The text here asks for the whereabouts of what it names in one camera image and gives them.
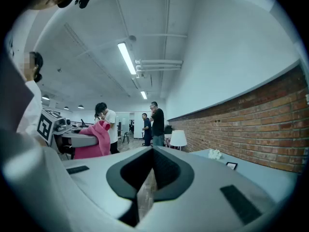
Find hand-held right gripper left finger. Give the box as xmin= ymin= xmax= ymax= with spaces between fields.
xmin=61 ymin=146 xmax=155 ymax=228

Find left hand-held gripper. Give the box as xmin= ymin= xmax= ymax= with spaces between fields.
xmin=36 ymin=108 xmax=99 ymax=160

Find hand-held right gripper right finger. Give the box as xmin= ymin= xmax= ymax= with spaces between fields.
xmin=139 ymin=145 xmax=278 ymax=232

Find pink cloth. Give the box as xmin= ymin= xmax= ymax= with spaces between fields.
xmin=73 ymin=119 xmax=111 ymax=160

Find white flower bunch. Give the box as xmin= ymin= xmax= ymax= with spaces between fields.
xmin=209 ymin=148 xmax=223 ymax=160

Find white shade table lamp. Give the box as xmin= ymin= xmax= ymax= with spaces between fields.
xmin=169 ymin=130 xmax=188 ymax=151

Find long ceiling tube light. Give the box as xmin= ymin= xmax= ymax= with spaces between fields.
xmin=117 ymin=42 xmax=138 ymax=75

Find white ceiling pipes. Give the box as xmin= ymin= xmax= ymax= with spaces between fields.
xmin=134 ymin=59 xmax=183 ymax=78

